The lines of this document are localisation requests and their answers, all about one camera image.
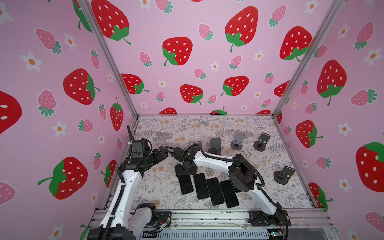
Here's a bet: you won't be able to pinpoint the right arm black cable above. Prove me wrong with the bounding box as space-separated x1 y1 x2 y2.
163 143 289 240

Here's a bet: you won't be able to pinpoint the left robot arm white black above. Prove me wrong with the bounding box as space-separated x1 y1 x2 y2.
87 147 168 240

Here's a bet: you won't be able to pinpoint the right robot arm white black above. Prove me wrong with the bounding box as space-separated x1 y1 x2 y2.
166 144 290 227

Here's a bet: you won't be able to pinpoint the black phone wood stand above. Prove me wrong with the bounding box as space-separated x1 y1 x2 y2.
220 180 239 208

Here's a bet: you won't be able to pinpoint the grey stand under reflective phone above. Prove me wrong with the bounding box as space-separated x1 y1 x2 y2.
231 133 244 151

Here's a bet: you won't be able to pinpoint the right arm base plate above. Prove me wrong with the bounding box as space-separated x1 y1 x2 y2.
248 210 292 227

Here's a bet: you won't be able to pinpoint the aluminium front rail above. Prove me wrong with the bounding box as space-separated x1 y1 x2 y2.
88 208 334 231

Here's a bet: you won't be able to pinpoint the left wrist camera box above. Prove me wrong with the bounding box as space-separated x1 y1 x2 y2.
130 139 152 159

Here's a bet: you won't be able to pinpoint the reflective phone blue edge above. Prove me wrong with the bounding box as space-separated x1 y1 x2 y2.
179 175 194 195

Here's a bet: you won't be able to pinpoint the dark stand far right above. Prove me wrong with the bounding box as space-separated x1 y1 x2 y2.
254 133 271 152

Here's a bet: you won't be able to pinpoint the grey stand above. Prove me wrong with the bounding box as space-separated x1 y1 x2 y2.
193 141 203 147
231 133 244 151

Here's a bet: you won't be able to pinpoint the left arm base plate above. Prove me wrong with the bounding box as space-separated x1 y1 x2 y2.
145 211 172 229

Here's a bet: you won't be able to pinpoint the dark stand near right wall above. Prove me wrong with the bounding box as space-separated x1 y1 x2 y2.
274 166 296 185

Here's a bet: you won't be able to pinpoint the white vent grille strip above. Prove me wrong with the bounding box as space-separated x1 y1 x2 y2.
138 229 270 240

